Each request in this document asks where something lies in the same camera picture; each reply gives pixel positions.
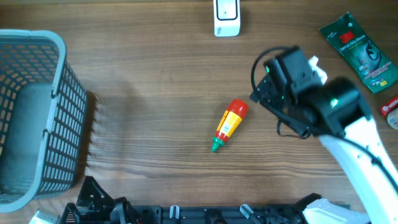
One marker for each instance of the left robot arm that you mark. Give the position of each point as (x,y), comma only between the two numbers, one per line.
(94,205)

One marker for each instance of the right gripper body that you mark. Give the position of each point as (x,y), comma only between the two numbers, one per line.
(277,102)

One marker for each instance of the grey plastic mesh basket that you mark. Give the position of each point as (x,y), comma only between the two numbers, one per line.
(43,110)

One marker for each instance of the green lid jar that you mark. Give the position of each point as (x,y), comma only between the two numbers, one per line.
(392,119)

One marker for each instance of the green 3M glove packet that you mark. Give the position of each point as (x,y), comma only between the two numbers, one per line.
(376,70)

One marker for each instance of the red yellow sauce bottle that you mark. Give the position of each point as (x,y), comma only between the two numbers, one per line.
(232,117)

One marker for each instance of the red snack bar wrapper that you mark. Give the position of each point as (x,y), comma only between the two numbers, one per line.
(389,106)

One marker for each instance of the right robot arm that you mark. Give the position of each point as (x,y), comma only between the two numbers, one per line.
(338,115)

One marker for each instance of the white barcode scanner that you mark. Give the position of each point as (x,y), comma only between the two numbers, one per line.
(227,18)

